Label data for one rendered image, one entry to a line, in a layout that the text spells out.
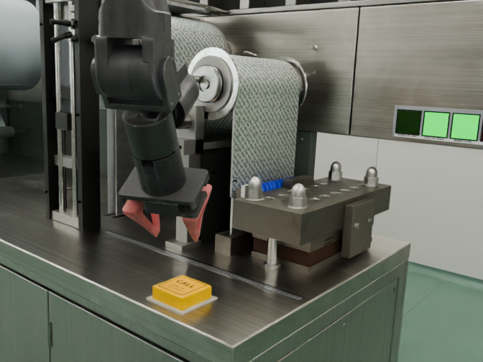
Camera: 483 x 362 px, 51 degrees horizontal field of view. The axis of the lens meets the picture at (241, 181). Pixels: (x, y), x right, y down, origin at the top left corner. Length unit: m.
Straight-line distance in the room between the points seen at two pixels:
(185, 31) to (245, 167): 0.39
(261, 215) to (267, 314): 0.22
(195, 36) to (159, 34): 0.75
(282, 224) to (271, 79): 0.35
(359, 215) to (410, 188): 2.66
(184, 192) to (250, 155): 0.47
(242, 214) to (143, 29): 0.54
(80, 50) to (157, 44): 0.66
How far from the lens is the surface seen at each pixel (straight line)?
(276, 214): 0.94
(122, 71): 0.54
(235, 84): 1.02
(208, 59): 1.06
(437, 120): 1.16
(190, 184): 0.64
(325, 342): 0.98
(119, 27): 0.54
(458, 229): 3.66
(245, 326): 0.78
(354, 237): 1.07
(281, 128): 1.16
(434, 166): 3.64
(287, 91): 1.17
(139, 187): 0.65
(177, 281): 0.87
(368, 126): 1.23
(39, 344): 1.23
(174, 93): 0.56
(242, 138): 1.05
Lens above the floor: 1.25
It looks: 11 degrees down
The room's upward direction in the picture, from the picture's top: 2 degrees clockwise
